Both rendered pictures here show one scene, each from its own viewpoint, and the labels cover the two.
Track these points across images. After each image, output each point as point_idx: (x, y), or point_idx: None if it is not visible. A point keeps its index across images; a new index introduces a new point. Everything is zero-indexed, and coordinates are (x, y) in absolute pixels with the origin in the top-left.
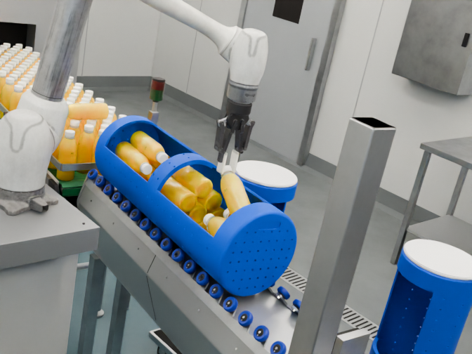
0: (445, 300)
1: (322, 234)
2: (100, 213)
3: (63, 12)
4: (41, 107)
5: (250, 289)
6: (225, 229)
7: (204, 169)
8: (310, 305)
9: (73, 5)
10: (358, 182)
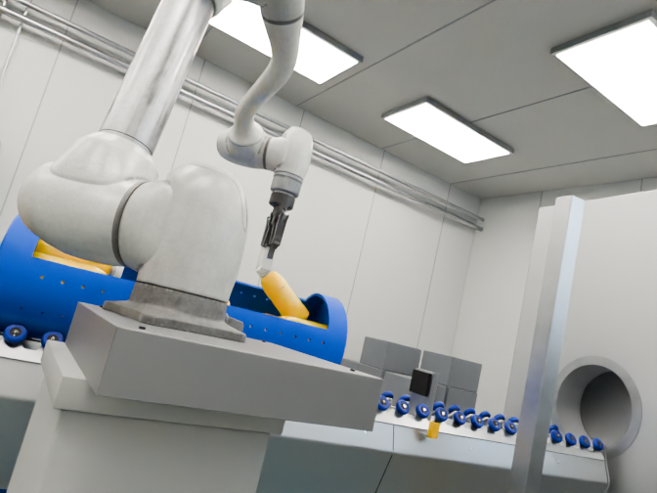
0: None
1: (562, 266)
2: (4, 379)
3: (194, 32)
4: (155, 168)
5: None
6: (336, 317)
7: None
8: (559, 314)
9: (202, 30)
10: (580, 231)
